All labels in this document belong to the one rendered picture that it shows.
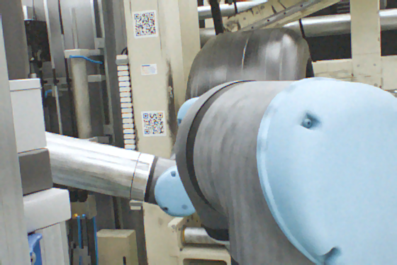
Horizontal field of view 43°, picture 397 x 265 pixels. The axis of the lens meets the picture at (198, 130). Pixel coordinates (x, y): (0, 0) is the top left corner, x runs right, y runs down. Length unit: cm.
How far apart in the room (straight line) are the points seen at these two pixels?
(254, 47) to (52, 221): 85
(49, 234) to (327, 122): 37
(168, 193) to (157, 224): 83
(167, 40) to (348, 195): 121
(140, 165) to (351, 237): 51
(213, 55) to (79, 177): 64
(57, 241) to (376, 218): 37
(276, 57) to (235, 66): 11
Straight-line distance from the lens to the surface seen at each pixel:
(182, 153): 40
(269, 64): 125
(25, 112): 58
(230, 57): 129
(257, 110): 33
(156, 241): 158
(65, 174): 79
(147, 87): 149
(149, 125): 150
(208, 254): 143
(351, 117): 30
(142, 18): 149
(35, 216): 57
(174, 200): 74
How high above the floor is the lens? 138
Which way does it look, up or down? 7 degrees down
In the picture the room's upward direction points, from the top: 4 degrees counter-clockwise
